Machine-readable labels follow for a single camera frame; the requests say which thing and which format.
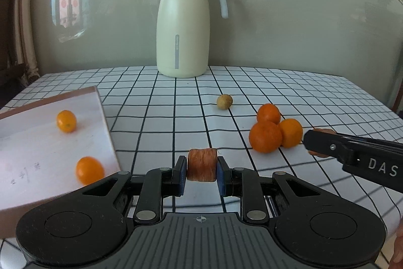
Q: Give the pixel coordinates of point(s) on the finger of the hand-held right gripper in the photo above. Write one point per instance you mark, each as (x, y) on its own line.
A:
(327, 144)

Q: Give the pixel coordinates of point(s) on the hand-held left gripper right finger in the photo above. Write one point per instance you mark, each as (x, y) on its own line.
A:
(221, 180)

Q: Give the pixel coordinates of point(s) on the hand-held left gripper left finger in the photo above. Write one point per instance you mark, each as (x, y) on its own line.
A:
(182, 176)

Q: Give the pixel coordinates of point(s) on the small reddish carrot piece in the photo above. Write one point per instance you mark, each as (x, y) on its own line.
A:
(317, 154)

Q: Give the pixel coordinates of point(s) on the fibrous orange carrot piece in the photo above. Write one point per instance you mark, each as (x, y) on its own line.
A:
(201, 165)

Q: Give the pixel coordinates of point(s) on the orange mandarin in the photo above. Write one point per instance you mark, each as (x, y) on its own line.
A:
(265, 136)
(268, 114)
(291, 133)

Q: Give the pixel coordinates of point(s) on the small brown longan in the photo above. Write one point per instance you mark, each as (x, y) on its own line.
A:
(224, 102)

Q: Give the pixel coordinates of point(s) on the orange kumquat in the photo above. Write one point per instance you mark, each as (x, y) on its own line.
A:
(89, 169)
(66, 121)

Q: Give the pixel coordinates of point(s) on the brown cardboard box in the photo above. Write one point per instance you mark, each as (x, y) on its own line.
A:
(37, 146)

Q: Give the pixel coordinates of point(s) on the white black grid tablecloth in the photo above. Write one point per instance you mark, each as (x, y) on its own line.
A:
(157, 105)

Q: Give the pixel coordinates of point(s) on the cream thermos jug grey lid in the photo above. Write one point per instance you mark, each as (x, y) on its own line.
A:
(182, 20)

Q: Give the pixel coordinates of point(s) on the beige patterned curtain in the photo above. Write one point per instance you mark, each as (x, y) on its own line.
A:
(26, 35)

